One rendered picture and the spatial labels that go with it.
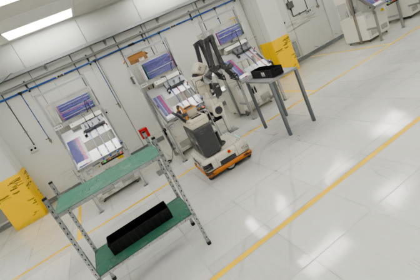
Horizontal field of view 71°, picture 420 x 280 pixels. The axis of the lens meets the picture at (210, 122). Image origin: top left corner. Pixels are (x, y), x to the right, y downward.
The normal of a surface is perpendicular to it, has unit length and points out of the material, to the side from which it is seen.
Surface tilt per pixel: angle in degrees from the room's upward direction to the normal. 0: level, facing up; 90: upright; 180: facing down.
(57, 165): 90
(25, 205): 90
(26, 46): 90
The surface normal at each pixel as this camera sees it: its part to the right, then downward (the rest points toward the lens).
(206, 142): 0.33, 0.12
